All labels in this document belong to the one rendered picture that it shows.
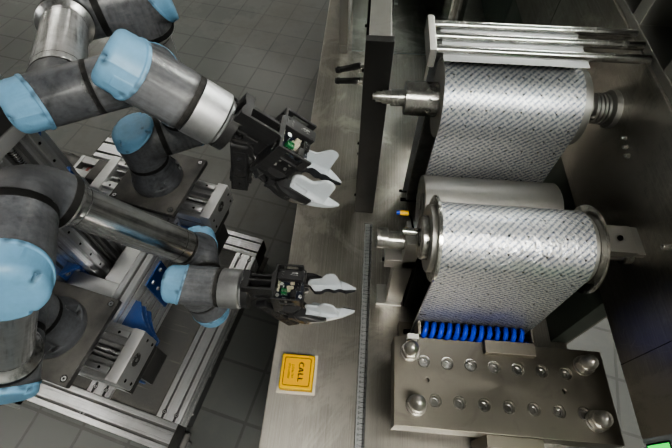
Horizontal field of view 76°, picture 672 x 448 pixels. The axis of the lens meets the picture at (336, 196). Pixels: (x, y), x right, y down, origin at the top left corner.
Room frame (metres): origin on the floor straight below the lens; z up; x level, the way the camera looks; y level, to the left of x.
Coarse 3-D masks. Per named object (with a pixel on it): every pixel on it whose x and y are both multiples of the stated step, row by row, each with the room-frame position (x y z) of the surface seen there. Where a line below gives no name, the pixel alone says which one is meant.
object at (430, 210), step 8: (432, 208) 0.39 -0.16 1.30; (432, 216) 0.37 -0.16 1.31; (432, 224) 0.36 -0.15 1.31; (432, 232) 0.34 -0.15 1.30; (432, 240) 0.33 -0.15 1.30; (432, 248) 0.32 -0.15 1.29; (600, 248) 0.32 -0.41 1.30; (432, 256) 0.32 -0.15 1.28; (424, 264) 0.33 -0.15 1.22; (432, 264) 0.31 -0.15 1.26
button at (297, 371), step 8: (288, 360) 0.25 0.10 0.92; (296, 360) 0.25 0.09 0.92; (304, 360) 0.25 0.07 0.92; (312, 360) 0.25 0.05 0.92; (288, 368) 0.23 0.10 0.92; (296, 368) 0.23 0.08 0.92; (304, 368) 0.23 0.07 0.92; (312, 368) 0.23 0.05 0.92; (280, 376) 0.21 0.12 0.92; (288, 376) 0.21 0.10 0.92; (296, 376) 0.21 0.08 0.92; (304, 376) 0.21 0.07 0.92; (312, 376) 0.21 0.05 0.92; (280, 384) 0.20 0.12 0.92; (288, 384) 0.20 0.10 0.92; (296, 384) 0.20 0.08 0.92; (304, 384) 0.20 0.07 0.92; (312, 384) 0.20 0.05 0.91
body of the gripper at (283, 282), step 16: (288, 272) 0.34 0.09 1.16; (304, 272) 0.35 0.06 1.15; (240, 288) 0.31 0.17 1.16; (256, 288) 0.31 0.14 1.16; (272, 288) 0.31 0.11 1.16; (288, 288) 0.32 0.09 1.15; (304, 288) 0.34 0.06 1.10; (240, 304) 0.30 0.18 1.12; (272, 304) 0.29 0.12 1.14; (288, 304) 0.29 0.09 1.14; (304, 304) 0.31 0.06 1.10
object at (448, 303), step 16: (432, 288) 0.30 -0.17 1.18; (448, 288) 0.30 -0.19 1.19; (464, 288) 0.30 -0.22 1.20; (480, 288) 0.29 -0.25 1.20; (496, 288) 0.29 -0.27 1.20; (432, 304) 0.30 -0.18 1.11; (448, 304) 0.30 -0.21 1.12; (464, 304) 0.30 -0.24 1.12; (480, 304) 0.29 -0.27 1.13; (496, 304) 0.29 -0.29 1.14; (512, 304) 0.29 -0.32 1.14; (528, 304) 0.29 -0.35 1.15; (544, 304) 0.28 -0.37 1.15; (560, 304) 0.28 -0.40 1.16; (432, 320) 0.30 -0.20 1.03; (448, 320) 0.30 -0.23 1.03; (464, 320) 0.29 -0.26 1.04; (480, 320) 0.29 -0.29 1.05; (496, 320) 0.29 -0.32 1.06; (512, 320) 0.29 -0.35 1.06; (528, 320) 0.28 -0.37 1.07
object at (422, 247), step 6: (426, 216) 0.39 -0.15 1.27; (420, 222) 0.39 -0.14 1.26; (426, 222) 0.37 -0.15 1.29; (420, 228) 0.38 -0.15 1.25; (426, 228) 0.36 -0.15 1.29; (420, 234) 0.37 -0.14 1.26; (426, 234) 0.35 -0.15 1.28; (420, 240) 0.36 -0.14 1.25; (426, 240) 0.34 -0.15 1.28; (420, 246) 0.35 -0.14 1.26; (426, 246) 0.34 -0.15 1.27; (420, 252) 0.34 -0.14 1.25; (426, 252) 0.33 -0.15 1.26; (420, 258) 0.33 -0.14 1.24; (426, 258) 0.33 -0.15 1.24
